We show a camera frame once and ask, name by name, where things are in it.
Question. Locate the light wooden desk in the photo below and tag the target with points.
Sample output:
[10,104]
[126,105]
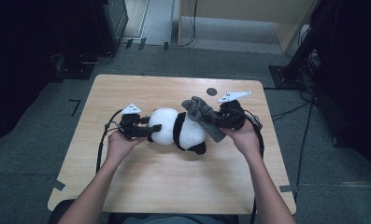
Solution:
[236,9]

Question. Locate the round dark table grommet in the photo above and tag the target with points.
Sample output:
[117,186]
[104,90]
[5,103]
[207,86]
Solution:
[211,91]

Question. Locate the dark cabinet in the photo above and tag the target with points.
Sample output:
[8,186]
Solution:
[111,25]

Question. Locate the black tape corner mark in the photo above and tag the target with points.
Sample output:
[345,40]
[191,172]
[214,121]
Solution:
[76,107]

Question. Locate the grey fluffy cloth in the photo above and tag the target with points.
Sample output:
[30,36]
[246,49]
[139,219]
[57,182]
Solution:
[203,115]

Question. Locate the person's right hand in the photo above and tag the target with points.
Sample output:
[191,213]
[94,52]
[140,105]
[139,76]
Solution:
[247,140]

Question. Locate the dark curtain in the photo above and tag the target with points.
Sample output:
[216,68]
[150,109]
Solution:
[24,62]
[354,77]

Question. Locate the black metal stand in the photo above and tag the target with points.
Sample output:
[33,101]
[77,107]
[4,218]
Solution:
[298,53]

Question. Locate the grey tape strip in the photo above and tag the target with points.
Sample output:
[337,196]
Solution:
[286,188]
[58,185]

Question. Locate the black chair armrest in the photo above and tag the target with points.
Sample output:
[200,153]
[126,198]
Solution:
[57,214]

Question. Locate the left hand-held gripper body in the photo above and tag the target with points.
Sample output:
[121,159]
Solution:
[130,123]

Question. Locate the black stand base plate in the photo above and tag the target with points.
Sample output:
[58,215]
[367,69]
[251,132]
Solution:
[74,70]

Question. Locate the person's grey trousers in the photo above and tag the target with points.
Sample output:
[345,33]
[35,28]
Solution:
[174,220]

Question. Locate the person's left hand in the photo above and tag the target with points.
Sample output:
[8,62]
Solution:
[121,149]

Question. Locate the panda plush toy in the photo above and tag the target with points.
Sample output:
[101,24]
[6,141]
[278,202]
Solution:
[164,127]

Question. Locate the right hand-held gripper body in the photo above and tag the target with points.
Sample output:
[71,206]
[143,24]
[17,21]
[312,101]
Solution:
[234,116]

